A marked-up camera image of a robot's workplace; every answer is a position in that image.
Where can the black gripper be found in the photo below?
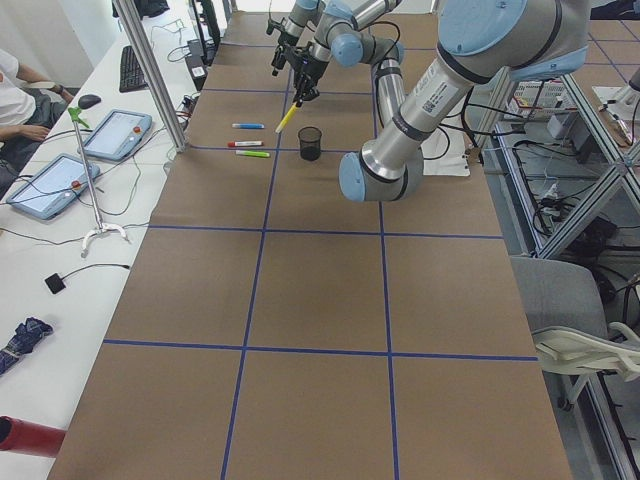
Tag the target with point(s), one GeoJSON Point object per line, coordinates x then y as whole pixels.
{"type": "Point", "coordinates": [308, 65]}
{"type": "Point", "coordinates": [287, 31]}

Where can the yellow highlighter pen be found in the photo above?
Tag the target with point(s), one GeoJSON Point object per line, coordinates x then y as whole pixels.
{"type": "Point", "coordinates": [287, 117]}

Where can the blue marker pen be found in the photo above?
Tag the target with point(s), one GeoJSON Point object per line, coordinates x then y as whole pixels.
{"type": "Point", "coordinates": [248, 126]}

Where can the green highlighter pen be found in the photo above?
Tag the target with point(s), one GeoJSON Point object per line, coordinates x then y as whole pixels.
{"type": "Point", "coordinates": [252, 153]}

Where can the red capped white marker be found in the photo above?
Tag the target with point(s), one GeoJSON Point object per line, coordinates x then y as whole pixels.
{"type": "Point", "coordinates": [244, 144]}

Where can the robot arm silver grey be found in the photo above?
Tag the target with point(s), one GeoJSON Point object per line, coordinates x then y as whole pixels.
{"type": "Point", "coordinates": [535, 40]}
{"type": "Point", "coordinates": [302, 13]}

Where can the black mesh pen cup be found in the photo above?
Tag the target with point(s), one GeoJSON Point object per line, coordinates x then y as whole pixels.
{"type": "Point", "coordinates": [310, 143]}

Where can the black keyboard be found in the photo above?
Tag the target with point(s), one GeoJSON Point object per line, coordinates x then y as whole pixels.
{"type": "Point", "coordinates": [131, 76]}

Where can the far teach pendant tablet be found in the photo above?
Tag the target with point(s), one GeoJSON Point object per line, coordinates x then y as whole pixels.
{"type": "Point", "coordinates": [117, 135]}

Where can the teach pendant tablet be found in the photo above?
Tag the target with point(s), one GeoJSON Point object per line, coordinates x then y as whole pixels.
{"type": "Point", "coordinates": [117, 135]}
{"type": "Point", "coordinates": [52, 189]}

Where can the black computer mouse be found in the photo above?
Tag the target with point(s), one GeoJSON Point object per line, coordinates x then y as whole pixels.
{"type": "Point", "coordinates": [88, 100]}

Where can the metal stand with green clip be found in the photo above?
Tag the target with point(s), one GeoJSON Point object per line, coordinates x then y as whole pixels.
{"type": "Point", "coordinates": [101, 227]}

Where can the seated person white shirt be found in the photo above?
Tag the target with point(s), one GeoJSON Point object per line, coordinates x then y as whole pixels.
{"type": "Point", "coordinates": [27, 115]}

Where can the near teach pendant tablet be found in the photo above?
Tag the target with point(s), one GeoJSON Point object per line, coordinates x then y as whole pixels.
{"type": "Point", "coordinates": [52, 189]}

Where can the small black square device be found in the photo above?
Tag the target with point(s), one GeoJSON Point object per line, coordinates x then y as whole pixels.
{"type": "Point", "coordinates": [55, 283]}

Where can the white office chair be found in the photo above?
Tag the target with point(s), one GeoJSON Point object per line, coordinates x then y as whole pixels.
{"type": "Point", "coordinates": [567, 320]}

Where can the red cylinder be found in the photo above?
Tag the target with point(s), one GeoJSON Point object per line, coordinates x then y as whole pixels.
{"type": "Point", "coordinates": [28, 438]}

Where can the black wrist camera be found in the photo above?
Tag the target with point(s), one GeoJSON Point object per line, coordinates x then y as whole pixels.
{"type": "Point", "coordinates": [295, 56]}
{"type": "Point", "coordinates": [273, 25]}

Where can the white central pedestal column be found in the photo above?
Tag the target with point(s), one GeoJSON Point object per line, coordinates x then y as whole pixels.
{"type": "Point", "coordinates": [445, 152]}

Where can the aluminium frame post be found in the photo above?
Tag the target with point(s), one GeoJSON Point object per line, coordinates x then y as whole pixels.
{"type": "Point", "coordinates": [138, 39]}

